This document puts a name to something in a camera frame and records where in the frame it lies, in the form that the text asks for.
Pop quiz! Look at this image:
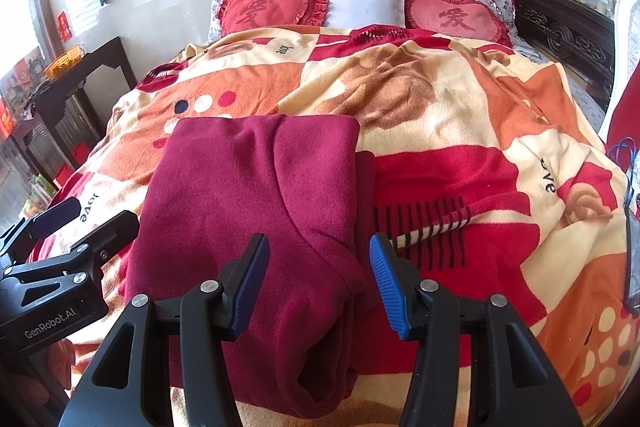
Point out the blue cable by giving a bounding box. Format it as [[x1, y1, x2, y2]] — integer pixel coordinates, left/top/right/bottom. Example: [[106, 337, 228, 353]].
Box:
[[606, 135, 639, 176]]

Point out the red wall sticker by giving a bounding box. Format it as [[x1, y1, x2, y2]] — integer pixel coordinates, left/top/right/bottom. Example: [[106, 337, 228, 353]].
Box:
[[56, 11, 73, 43]]

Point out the right red heart pillow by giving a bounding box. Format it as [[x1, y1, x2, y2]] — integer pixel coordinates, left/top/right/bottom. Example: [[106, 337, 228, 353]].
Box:
[[405, 0, 512, 48]]

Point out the dark red sweater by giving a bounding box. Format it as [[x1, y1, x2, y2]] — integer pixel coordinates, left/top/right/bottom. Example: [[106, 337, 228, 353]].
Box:
[[125, 115, 373, 418]]

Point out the left human hand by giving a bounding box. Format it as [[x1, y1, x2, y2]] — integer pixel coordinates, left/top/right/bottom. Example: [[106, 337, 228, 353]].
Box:
[[14, 339, 76, 407]]

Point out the dark carved wooden headboard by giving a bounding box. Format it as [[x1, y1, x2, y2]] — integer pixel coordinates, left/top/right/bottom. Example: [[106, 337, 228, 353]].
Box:
[[513, 0, 615, 109]]

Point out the orange red patterned blanket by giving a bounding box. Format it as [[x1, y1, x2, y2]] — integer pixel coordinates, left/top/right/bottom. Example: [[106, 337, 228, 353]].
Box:
[[34, 26, 639, 426]]

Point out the yellow basket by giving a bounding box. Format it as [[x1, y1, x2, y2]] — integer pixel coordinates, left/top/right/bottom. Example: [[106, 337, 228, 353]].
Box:
[[44, 46, 85, 81]]

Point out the red heart pillow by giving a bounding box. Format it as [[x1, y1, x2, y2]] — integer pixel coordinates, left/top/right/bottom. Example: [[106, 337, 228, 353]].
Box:
[[405, 0, 512, 48], [217, 0, 330, 35]]

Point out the left red heart pillow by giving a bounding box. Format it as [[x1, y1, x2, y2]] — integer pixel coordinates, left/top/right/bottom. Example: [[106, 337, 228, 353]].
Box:
[[217, 0, 330, 35]]

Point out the white pillow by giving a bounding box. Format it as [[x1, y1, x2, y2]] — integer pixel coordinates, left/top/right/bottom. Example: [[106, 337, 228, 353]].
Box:
[[323, 0, 406, 29]]

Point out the dark wooden side table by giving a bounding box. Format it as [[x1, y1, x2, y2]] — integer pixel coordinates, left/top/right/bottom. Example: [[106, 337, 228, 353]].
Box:
[[8, 37, 139, 180]]

